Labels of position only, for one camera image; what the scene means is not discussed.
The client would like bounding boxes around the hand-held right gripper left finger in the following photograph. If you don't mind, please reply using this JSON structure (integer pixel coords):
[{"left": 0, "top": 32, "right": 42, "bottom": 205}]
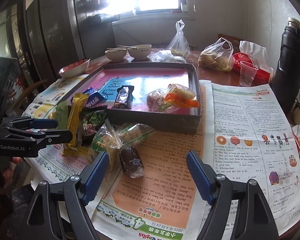
[{"left": 20, "top": 151, "right": 110, "bottom": 240}]

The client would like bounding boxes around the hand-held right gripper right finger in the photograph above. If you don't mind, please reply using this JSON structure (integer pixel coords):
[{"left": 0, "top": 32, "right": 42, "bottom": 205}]
[{"left": 186, "top": 151, "right": 280, "bottom": 240}]

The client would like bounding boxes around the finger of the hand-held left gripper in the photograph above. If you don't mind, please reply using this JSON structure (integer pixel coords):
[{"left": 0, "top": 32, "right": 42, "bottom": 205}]
[
  {"left": 5, "top": 129, "right": 73, "bottom": 146},
  {"left": 0, "top": 117, "right": 58, "bottom": 130}
]

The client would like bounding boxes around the yellow-green snack packet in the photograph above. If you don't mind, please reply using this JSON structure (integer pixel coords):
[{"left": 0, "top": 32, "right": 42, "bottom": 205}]
[{"left": 49, "top": 101, "right": 70, "bottom": 133}]

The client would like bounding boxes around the gold wafer packet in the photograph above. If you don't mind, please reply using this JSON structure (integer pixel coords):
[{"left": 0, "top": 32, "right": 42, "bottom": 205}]
[{"left": 62, "top": 92, "right": 90, "bottom": 157}]

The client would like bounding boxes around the clear round cracker packet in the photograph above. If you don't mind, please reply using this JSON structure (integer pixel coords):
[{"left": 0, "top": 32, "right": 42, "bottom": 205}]
[
  {"left": 115, "top": 122, "right": 156, "bottom": 153},
  {"left": 89, "top": 119, "right": 123, "bottom": 170}
]

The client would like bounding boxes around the dark green pea packet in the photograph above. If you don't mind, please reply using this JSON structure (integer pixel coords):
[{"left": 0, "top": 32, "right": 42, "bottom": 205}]
[{"left": 81, "top": 106, "right": 108, "bottom": 145}]

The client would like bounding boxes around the dark brown cake packet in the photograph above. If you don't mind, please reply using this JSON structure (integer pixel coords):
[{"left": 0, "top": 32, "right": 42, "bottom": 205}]
[{"left": 119, "top": 146, "right": 145, "bottom": 179}]

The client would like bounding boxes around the blue cookie packet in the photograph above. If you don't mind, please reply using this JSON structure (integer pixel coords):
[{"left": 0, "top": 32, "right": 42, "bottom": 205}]
[{"left": 84, "top": 87, "right": 108, "bottom": 109}]

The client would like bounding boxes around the dark shallow cardboard box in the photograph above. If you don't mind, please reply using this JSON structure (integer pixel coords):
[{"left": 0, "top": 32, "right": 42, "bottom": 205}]
[{"left": 57, "top": 64, "right": 202, "bottom": 135}]

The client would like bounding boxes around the brown chocolate bar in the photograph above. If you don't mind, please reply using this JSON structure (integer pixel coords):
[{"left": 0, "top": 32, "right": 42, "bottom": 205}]
[{"left": 114, "top": 85, "right": 135, "bottom": 110}]

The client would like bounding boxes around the orange rice cracker packet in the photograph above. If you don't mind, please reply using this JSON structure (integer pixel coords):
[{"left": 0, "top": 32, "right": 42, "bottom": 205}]
[{"left": 164, "top": 83, "right": 200, "bottom": 109}]

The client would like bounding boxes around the plastic bag of fried snacks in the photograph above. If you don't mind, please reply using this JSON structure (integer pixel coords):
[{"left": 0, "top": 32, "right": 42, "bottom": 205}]
[{"left": 198, "top": 37, "right": 234, "bottom": 72}]

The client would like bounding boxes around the person's left hand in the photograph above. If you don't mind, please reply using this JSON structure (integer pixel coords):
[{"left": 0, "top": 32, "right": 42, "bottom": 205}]
[{"left": 1, "top": 155, "right": 24, "bottom": 188}]

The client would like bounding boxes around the curved wooden chair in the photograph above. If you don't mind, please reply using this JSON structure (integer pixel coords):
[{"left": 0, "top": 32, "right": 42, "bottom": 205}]
[{"left": 22, "top": 79, "right": 48, "bottom": 117}]

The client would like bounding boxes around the colourful newspaper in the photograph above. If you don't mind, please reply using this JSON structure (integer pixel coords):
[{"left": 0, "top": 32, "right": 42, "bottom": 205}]
[{"left": 22, "top": 74, "right": 215, "bottom": 240}]

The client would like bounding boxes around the dark floral garment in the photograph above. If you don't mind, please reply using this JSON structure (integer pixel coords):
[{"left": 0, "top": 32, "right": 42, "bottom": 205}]
[{"left": 11, "top": 184, "right": 43, "bottom": 230}]

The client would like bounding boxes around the red patterned bowl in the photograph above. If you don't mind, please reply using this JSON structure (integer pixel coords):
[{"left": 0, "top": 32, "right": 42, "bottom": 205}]
[{"left": 58, "top": 58, "right": 91, "bottom": 79}]

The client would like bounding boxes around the white text newspaper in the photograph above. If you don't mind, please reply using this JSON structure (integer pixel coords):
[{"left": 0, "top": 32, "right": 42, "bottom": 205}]
[{"left": 199, "top": 79, "right": 300, "bottom": 234}]

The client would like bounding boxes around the dark steel refrigerator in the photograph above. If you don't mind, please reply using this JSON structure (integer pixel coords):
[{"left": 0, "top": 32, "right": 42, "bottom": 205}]
[{"left": 25, "top": 0, "right": 117, "bottom": 83}]

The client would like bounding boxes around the pink printed book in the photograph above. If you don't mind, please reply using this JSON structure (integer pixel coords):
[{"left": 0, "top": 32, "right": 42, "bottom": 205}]
[{"left": 72, "top": 69, "right": 198, "bottom": 117}]

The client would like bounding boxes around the small beige bowl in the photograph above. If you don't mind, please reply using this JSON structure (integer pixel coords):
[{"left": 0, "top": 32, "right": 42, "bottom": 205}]
[{"left": 104, "top": 48, "right": 128, "bottom": 62}]

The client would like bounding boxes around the clear plastic cup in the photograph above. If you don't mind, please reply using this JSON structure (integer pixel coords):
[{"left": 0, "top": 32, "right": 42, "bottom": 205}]
[{"left": 239, "top": 61, "right": 258, "bottom": 87}]

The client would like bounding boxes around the large beige bowl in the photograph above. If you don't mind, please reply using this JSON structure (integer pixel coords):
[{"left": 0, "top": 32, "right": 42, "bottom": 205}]
[{"left": 127, "top": 44, "right": 152, "bottom": 60}]

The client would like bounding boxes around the red tissue pack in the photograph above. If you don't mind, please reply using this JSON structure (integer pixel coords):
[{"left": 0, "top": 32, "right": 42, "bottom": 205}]
[{"left": 232, "top": 40, "right": 274, "bottom": 85}]

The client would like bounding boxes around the crumpled translucent plastic bag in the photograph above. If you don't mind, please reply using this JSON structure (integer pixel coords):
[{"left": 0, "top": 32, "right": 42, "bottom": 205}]
[{"left": 150, "top": 50, "right": 188, "bottom": 64}]

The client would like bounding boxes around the tied clear plastic bag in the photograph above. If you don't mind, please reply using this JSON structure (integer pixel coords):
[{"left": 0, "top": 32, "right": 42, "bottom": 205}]
[{"left": 166, "top": 19, "right": 190, "bottom": 55}]

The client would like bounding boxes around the black thermos flask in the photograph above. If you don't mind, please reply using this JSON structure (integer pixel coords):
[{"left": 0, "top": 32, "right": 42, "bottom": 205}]
[{"left": 272, "top": 17, "right": 300, "bottom": 114}]

